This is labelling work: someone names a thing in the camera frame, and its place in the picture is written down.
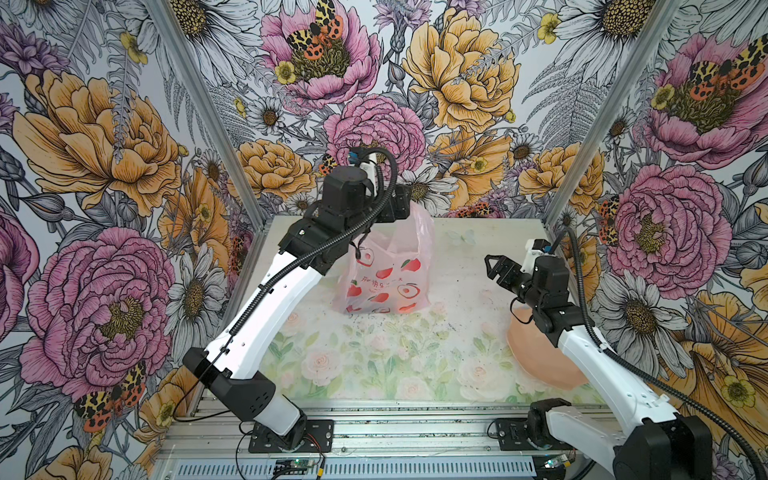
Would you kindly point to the aluminium corner post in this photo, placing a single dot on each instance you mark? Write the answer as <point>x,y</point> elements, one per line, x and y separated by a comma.
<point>184,61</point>
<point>650,37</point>

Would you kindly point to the pink printed plastic bag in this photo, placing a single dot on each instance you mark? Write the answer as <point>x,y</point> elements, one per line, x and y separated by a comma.
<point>390,272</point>

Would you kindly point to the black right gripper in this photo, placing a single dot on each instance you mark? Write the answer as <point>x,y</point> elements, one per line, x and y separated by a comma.
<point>509,273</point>

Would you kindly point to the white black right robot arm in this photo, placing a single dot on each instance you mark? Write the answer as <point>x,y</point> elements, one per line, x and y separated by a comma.
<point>653,440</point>

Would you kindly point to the pink round plate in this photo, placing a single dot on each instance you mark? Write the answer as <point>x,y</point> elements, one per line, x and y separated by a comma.
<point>537,356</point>

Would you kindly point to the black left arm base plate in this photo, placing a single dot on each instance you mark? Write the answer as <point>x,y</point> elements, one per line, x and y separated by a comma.
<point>308,436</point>

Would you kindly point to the green circuit board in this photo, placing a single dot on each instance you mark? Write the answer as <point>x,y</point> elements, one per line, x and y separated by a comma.
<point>296,467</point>

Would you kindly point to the aluminium left corner post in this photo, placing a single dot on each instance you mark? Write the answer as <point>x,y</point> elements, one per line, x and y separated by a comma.
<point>184,61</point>

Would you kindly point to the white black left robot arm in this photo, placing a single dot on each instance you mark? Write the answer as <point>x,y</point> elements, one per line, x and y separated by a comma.
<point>229,365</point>

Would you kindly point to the aluminium front rail frame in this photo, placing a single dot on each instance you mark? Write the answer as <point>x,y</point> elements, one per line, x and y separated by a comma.
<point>375,440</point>

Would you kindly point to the aluminium right corner post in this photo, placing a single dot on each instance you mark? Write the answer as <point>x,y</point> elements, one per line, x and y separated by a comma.
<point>650,37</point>

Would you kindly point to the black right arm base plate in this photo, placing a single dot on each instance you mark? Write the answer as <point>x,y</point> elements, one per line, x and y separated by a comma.
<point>512,435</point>

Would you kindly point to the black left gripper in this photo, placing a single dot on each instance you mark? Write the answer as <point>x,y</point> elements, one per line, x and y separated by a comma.
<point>391,215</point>

